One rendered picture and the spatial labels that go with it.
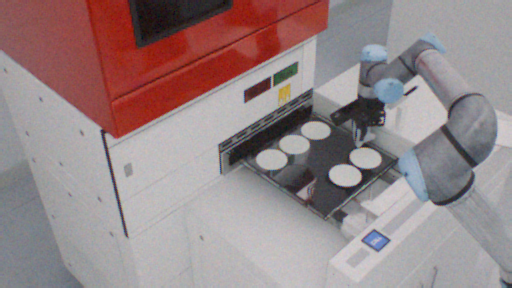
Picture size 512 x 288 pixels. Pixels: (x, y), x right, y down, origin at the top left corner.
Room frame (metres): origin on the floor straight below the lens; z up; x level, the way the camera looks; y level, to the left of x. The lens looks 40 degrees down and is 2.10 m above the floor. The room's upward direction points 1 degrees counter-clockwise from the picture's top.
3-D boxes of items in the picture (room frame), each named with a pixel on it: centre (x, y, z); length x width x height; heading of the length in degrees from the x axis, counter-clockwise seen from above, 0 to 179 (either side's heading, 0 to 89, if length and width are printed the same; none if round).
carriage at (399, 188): (1.20, -0.40, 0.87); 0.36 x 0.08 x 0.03; 134
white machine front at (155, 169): (1.41, 0.09, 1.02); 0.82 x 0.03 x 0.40; 134
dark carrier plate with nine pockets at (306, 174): (1.38, -0.20, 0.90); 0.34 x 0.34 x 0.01; 44
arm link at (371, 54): (1.44, -0.35, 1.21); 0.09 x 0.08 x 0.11; 10
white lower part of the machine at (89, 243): (1.65, 0.33, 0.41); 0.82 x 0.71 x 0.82; 134
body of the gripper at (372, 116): (1.45, -0.36, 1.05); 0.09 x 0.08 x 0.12; 104
